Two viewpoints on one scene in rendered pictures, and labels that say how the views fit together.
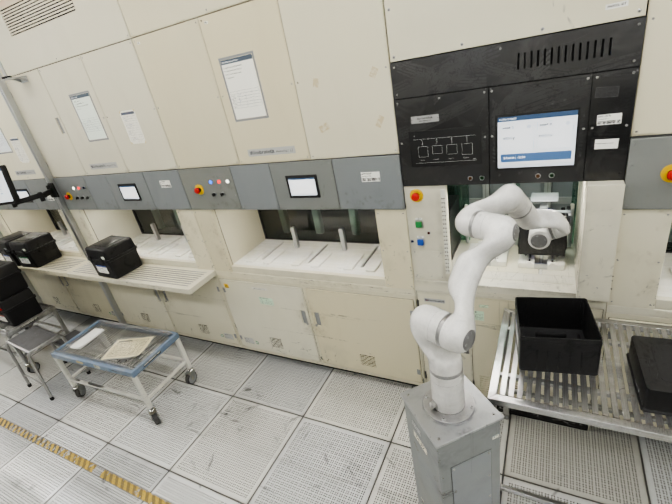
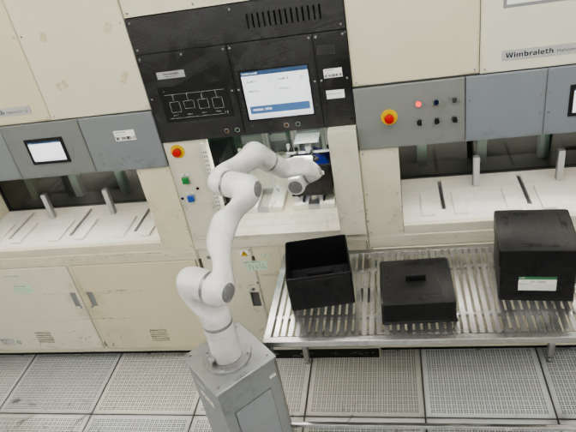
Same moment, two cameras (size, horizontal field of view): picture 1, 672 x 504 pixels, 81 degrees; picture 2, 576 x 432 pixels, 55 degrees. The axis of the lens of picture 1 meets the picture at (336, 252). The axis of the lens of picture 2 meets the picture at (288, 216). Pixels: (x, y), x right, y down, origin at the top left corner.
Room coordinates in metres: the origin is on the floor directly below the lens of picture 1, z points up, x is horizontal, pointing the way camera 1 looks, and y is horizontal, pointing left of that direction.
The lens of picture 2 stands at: (-0.58, -0.14, 2.37)
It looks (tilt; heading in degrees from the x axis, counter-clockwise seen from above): 32 degrees down; 342
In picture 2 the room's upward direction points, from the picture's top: 11 degrees counter-clockwise
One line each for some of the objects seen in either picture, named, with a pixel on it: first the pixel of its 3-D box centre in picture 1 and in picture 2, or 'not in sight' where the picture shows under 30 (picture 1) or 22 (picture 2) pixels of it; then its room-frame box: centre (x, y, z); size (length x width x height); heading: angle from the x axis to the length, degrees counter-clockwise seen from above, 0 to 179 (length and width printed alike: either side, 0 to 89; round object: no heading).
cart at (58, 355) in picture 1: (127, 364); not in sight; (2.49, 1.72, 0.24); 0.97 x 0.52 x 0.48; 61
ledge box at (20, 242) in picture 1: (35, 249); not in sight; (3.61, 2.77, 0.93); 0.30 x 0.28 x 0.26; 61
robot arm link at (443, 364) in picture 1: (436, 338); (203, 296); (1.11, -0.29, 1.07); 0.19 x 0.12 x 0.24; 35
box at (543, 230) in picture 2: not in sight; (532, 255); (0.80, -1.57, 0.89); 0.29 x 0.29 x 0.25; 54
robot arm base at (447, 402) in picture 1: (447, 386); (222, 339); (1.08, -0.31, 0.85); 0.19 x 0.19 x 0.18
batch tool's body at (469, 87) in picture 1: (509, 230); (285, 172); (1.98, -0.98, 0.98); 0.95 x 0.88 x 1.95; 149
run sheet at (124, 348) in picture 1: (127, 347); not in sight; (2.37, 1.58, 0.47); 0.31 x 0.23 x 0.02; 80
